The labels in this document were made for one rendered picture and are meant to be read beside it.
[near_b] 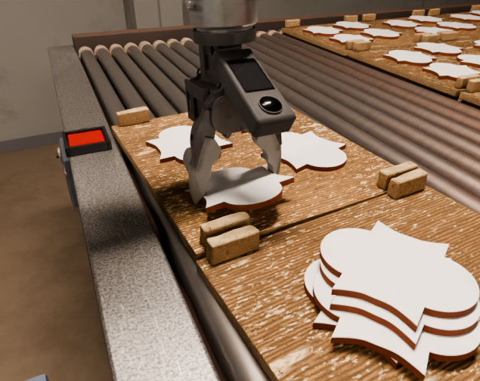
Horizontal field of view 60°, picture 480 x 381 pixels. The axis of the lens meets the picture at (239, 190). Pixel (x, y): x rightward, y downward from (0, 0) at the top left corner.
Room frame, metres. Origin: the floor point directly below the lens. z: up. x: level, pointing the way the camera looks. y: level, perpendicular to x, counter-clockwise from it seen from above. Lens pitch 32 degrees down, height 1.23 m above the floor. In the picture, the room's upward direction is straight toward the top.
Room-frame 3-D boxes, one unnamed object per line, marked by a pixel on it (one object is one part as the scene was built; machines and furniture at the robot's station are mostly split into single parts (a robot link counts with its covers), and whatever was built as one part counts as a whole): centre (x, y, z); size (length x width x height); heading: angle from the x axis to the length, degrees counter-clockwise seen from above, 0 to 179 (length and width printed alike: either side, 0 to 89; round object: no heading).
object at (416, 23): (1.70, -0.73, 0.94); 0.41 x 0.35 x 0.04; 24
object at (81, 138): (0.68, 0.27, 0.92); 0.06 x 0.06 x 0.01; 24
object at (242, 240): (0.35, 0.01, 0.95); 0.06 x 0.02 x 0.03; 119
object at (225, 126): (0.50, 0.02, 1.09); 0.09 x 0.08 x 0.12; 28
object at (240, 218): (0.38, 0.02, 0.95); 0.06 x 0.02 x 0.03; 118
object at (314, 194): (0.61, -0.01, 0.93); 0.41 x 0.35 x 0.02; 28
